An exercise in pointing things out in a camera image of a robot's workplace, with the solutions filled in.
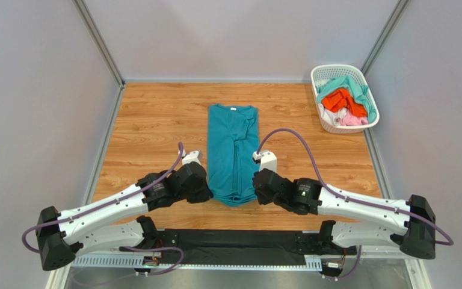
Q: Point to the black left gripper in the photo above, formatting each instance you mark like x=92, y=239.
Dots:
x=204, y=194

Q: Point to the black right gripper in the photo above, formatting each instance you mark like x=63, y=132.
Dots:
x=263, y=191

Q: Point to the teal t shirt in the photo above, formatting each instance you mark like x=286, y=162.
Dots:
x=232, y=138

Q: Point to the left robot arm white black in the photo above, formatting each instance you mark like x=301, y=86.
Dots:
x=119, y=221

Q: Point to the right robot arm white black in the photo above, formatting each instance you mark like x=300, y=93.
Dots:
x=406, y=225

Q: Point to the white shirt in basket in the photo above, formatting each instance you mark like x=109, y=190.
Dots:
x=330, y=117

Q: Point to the pink shirt in basket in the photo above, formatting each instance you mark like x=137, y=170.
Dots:
x=349, y=119

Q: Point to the orange shirt in basket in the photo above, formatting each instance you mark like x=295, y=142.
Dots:
x=341, y=98

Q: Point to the white plastic laundry basket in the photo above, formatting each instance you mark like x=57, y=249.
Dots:
x=321, y=74

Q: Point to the light teal shirt in basket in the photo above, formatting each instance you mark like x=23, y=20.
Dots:
x=358, y=91

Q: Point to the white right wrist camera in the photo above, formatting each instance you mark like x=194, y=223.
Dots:
x=266, y=160

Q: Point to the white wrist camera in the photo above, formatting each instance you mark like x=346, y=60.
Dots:
x=192, y=157
x=266, y=160

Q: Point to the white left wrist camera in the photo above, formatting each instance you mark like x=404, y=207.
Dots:
x=192, y=157

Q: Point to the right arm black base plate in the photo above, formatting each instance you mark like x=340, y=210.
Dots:
x=311, y=242

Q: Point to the aluminium front rail frame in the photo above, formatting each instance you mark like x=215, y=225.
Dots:
x=373, y=267

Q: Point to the right corner aluminium post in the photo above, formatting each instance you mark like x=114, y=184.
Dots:
x=384, y=35

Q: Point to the corner aluminium post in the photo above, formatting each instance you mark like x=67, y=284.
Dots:
x=95, y=34
x=384, y=35

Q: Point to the left corner aluminium post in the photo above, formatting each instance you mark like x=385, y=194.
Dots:
x=95, y=34

